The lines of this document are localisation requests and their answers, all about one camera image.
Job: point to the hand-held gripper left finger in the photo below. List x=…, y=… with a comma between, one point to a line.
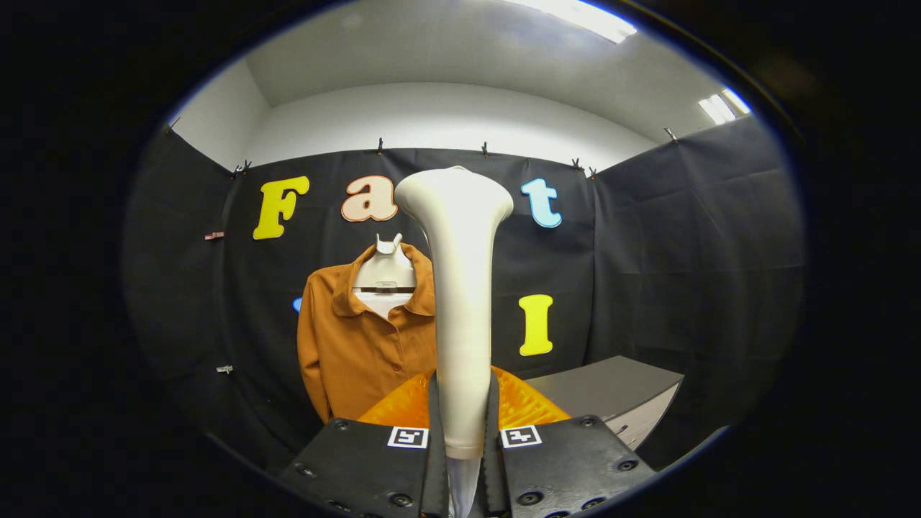
x=360, y=467

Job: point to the small ceiling light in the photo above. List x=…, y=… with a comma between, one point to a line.
x=723, y=106

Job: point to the white mannequin torso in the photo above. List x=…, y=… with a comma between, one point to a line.
x=385, y=273

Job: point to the orange button-up shirt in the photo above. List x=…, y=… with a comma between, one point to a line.
x=360, y=352

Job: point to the long ceiling light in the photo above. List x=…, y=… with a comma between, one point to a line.
x=575, y=18

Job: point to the white garment steamer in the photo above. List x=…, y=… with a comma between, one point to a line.
x=460, y=288

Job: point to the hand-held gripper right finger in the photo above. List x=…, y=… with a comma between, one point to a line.
x=568, y=467

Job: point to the grey cabinet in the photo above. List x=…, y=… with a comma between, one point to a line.
x=611, y=385

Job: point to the black backdrop cloth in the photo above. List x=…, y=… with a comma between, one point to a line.
x=647, y=252

